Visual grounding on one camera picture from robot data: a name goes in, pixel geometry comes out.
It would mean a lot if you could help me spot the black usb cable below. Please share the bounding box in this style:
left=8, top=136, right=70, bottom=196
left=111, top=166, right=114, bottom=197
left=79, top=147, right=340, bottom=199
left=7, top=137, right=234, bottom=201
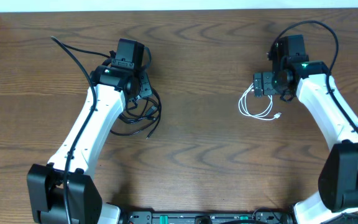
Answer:
left=109, top=86, right=163, bottom=140

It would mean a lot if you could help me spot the white usb cable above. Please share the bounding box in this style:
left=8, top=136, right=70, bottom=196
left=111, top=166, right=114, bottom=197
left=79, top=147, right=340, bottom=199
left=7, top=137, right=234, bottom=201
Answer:
left=237, top=83, right=282, bottom=121

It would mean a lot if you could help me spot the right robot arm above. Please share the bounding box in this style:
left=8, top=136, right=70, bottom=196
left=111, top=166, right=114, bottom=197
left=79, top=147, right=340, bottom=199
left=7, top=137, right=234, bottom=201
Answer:
left=253, top=35, right=358, bottom=223

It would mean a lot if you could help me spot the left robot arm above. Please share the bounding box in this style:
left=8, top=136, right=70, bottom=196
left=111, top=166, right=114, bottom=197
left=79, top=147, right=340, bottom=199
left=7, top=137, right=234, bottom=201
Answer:
left=27, top=39, right=155, bottom=224

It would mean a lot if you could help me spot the right camera cable black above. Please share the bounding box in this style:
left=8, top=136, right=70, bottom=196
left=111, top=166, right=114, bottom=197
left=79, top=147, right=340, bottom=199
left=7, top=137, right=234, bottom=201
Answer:
left=267, top=20, right=358, bottom=149

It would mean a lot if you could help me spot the camera cable black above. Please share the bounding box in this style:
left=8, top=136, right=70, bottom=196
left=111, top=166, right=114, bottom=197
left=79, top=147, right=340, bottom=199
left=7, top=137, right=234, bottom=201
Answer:
left=50, top=35, right=117, bottom=224
left=267, top=20, right=358, bottom=149

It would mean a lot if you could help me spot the left camera cable black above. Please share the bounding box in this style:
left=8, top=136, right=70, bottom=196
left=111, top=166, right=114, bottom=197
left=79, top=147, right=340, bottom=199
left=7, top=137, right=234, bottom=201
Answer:
left=50, top=35, right=117, bottom=224

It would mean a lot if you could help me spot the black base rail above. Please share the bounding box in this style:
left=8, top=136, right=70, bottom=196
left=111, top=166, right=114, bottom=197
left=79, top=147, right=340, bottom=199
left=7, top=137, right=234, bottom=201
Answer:
left=117, top=209, right=297, bottom=224

